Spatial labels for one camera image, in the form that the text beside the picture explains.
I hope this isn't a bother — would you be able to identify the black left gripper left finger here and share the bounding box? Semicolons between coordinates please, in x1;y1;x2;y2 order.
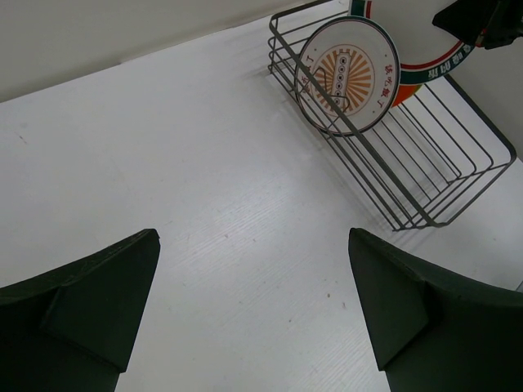
1;229;160;391

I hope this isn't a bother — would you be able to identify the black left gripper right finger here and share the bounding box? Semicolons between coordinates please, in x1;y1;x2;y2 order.
348;228;522;391

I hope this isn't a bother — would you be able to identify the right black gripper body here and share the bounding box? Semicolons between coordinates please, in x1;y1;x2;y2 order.
476;0;522;50

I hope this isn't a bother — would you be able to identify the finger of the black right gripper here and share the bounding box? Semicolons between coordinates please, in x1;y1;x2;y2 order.
432;0;497;41

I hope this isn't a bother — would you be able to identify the white plate green red rim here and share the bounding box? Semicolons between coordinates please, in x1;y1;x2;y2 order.
348;0;474;85

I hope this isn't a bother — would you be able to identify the white plate orange sunburst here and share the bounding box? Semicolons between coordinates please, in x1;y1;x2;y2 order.
294;16;400;136

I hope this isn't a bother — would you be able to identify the grey wire dish rack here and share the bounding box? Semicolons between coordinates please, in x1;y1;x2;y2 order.
268;1;516;231

